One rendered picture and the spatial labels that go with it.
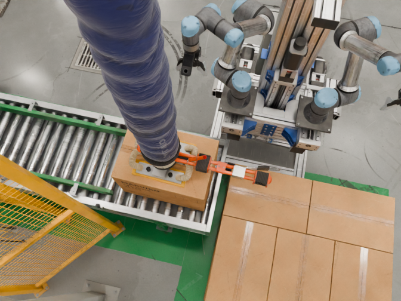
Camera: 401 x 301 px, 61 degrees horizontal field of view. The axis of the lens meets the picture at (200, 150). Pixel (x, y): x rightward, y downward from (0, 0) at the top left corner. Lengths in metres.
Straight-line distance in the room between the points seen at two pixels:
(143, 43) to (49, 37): 3.18
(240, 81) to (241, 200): 0.91
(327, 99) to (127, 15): 1.44
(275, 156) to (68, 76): 2.20
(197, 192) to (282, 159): 1.13
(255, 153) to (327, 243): 0.95
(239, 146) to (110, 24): 2.24
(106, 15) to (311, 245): 2.09
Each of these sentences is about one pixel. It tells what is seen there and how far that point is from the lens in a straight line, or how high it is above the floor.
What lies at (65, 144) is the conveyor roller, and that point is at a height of 0.55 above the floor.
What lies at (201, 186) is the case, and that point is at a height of 0.95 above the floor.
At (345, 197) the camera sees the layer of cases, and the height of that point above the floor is 0.54.
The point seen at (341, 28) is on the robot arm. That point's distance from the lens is 1.87.
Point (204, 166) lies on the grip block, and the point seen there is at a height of 1.10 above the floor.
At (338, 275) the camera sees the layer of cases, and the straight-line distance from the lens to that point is 2.62.
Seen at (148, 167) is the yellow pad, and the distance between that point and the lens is 2.12.
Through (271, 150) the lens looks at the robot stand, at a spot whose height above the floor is 0.21.
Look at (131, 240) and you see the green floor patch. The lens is 3.07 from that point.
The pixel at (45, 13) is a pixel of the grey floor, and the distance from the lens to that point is 4.37.
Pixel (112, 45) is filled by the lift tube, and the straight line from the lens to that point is 0.98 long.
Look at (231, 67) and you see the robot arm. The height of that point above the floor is 1.29.
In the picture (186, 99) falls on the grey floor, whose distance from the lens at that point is 3.42.
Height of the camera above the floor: 3.00
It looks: 70 degrees down
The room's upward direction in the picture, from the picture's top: 1 degrees counter-clockwise
